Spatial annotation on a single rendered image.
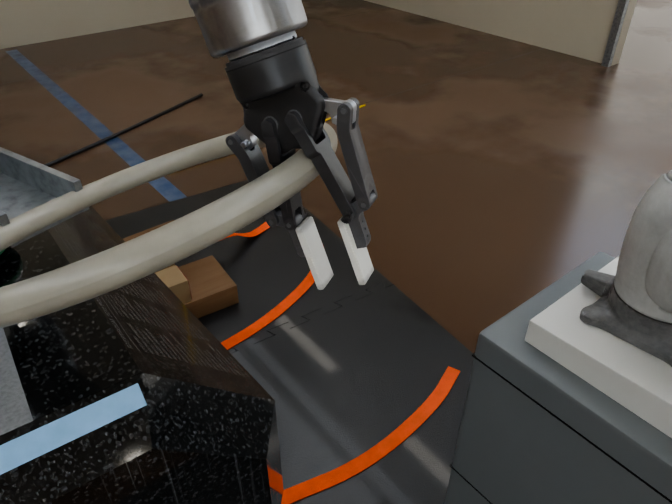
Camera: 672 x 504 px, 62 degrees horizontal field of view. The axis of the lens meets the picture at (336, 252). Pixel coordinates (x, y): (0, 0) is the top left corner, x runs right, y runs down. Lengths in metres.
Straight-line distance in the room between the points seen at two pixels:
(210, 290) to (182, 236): 1.79
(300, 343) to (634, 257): 1.39
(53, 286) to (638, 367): 0.81
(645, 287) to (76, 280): 0.77
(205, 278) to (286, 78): 1.84
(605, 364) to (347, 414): 1.08
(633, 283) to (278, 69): 0.66
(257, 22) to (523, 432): 0.84
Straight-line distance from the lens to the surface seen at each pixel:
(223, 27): 0.49
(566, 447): 1.05
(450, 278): 2.45
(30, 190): 1.00
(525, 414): 1.06
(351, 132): 0.50
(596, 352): 0.98
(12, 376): 1.06
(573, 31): 5.60
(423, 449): 1.82
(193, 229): 0.44
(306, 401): 1.91
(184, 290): 2.15
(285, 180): 0.49
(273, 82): 0.49
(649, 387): 0.95
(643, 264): 0.94
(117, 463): 0.98
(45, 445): 0.98
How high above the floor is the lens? 1.49
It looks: 36 degrees down
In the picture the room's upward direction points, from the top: straight up
